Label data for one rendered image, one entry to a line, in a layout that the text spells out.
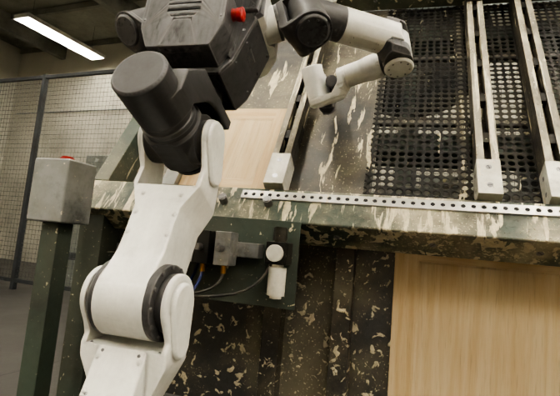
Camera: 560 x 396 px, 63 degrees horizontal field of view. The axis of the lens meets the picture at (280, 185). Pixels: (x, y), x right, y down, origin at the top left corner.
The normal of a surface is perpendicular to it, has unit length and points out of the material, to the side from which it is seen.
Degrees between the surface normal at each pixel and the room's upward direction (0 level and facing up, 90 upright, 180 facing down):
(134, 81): 67
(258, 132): 57
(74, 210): 90
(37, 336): 90
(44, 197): 90
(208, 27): 82
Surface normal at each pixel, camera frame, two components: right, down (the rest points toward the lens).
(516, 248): -0.21, 0.75
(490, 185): -0.18, -0.65
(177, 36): -0.26, -0.28
